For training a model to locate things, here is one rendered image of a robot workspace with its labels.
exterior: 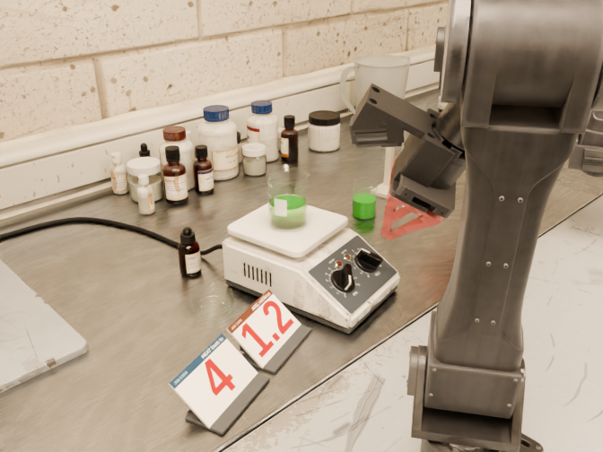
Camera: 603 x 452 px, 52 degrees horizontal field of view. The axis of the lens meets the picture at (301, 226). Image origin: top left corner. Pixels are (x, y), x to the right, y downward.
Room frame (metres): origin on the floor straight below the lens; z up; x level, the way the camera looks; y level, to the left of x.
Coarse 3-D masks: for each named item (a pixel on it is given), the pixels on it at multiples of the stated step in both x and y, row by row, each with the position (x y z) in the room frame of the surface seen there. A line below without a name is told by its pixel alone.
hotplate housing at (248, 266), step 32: (224, 256) 0.70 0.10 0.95; (256, 256) 0.67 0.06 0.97; (288, 256) 0.66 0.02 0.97; (320, 256) 0.67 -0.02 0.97; (256, 288) 0.67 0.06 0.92; (288, 288) 0.64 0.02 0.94; (320, 288) 0.62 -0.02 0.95; (384, 288) 0.66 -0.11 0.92; (320, 320) 0.62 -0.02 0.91; (352, 320) 0.59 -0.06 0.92
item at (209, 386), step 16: (224, 352) 0.53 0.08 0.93; (208, 368) 0.50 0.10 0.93; (224, 368) 0.51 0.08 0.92; (240, 368) 0.52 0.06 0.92; (192, 384) 0.48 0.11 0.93; (208, 384) 0.48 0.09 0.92; (224, 384) 0.49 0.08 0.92; (192, 400) 0.46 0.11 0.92; (208, 400) 0.47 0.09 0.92; (224, 400) 0.48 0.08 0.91; (208, 416) 0.45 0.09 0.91
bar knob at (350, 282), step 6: (348, 264) 0.65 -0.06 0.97; (336, 270) 0.65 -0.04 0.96; (342, 270) 0.65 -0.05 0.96; (348, 270) 0.64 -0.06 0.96; (336, 276) 0.64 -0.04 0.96; (342, 276) 0.64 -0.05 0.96; (348, 276) 0.63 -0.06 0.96; (336, 282) 0.63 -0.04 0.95; (342, 282) 0.63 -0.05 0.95; (348, 282) 0.62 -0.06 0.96; (354, 282) 0.64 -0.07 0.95; (336, 288) 0.63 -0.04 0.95; (342, 288) 0.63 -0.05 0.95; (348, 288) 0.63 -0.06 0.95
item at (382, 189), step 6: (390, 150) 1.03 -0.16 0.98; (390, 156) 1.03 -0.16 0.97; (390, 162) 1.03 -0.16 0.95; (390, 168) 1.03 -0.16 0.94; (384, 174) 1.03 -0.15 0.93; (390, 174) 1.03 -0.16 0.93; (384, 180) 1.03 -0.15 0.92; (384, 186) 1.03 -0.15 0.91; (378, 192) 1.00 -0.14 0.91; (384, 192) 1.00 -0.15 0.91
